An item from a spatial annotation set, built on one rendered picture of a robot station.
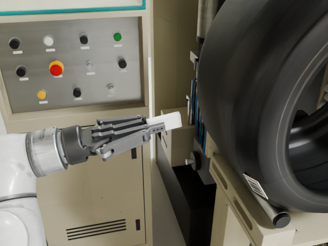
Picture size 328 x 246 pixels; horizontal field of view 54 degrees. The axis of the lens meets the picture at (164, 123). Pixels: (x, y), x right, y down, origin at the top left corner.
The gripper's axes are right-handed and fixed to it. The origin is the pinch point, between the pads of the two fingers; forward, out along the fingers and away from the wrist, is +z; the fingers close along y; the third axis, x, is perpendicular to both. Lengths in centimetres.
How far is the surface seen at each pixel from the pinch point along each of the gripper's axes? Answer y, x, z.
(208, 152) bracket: 25.2, 30.8, 17.0
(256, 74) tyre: -9.3, -10.6, 15.6
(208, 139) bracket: 25.5, 26.0, 17.5
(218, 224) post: 34, 77, 22
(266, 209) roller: -5.1, 28.1, 20.9
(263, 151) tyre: -12.3, 3.5, 15.6
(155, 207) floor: 91, 117, 0
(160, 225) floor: 77, 117, 0
